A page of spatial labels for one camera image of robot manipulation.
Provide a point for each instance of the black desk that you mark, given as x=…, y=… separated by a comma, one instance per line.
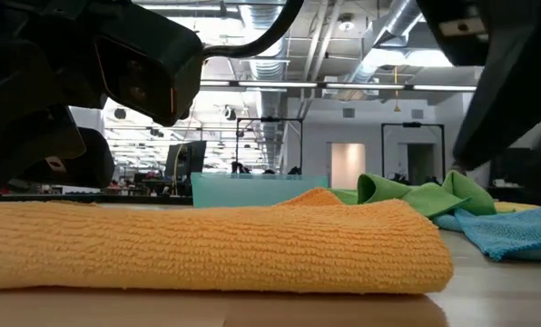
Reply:
x=520, y=195

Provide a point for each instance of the orange microfiber towel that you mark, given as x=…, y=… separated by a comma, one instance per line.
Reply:
x=207, y=245

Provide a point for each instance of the dark standing monitor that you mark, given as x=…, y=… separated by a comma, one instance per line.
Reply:
x=186, y=159

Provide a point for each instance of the person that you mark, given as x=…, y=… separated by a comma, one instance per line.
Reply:
x=397, y=177

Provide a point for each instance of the yellow microfiber towel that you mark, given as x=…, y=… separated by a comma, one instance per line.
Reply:
x=513, y=206

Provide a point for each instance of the teal translucent plastic basket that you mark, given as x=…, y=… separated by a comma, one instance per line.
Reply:
x=252, y=191

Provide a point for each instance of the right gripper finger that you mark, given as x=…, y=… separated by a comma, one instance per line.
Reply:
x=515, y=91

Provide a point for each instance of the ceiling light strip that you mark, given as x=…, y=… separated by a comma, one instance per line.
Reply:
x=366, y=86
x=275, y=84
x=443, y=87

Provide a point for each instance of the black desk monitor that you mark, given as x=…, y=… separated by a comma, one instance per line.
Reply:
x=506, y=168

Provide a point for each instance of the white mug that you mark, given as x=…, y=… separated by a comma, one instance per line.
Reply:
x=498, y=182

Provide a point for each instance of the neighbouring station robot arm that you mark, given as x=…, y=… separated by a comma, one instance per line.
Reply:
x=294, y=171
x=239, y=168

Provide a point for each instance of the black aluminium table frame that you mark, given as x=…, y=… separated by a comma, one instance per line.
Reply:
x=93, y=198

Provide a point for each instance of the white building column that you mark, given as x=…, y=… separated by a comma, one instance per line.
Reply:
x=89, y=118

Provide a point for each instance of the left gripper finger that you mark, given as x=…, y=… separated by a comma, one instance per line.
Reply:
x=16, y=154
x=93, y=159

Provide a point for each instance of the blue microfiber towel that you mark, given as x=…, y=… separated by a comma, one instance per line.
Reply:
x=515, y=231

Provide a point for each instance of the green microfiber towel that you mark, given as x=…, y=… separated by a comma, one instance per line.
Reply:
x=416, y=195

